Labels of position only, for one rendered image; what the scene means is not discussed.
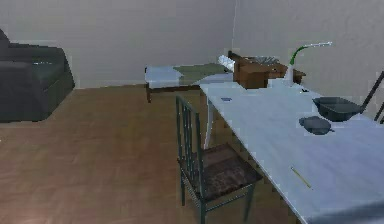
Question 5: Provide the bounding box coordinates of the white green desk lamp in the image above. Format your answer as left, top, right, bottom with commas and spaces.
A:
283, 41, 333, 84

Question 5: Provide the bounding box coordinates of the grey striped dish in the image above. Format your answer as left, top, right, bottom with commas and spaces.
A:
250, 56, 280, 66

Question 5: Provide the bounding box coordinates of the dark grey sofa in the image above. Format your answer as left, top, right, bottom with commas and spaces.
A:
0, 28, 76, 123

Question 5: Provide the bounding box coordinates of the white pillow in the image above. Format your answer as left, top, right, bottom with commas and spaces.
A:
217, 54, 238, 72

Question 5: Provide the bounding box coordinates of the dark grey bowl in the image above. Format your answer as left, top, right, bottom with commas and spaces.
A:
312, 96, 364, 123

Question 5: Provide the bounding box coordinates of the wooden bed with green blanket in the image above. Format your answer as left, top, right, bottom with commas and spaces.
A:
144, 50, 244, 104

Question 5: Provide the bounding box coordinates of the dark grey round pan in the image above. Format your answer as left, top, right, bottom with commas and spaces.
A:
298, 115, 335, 136

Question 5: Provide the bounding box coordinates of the white table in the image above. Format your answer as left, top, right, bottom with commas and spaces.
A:
199, 78, 384, 224

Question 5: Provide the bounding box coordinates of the brown wooden nightstand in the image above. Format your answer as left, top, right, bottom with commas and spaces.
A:
233, 56, 307, 90

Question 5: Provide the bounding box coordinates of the yellow pencil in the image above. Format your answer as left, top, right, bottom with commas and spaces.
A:
290, 166, 313, 190

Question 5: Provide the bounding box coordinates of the dark green chair brown seat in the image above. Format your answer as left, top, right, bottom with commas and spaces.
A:
175, 95, 264, 224

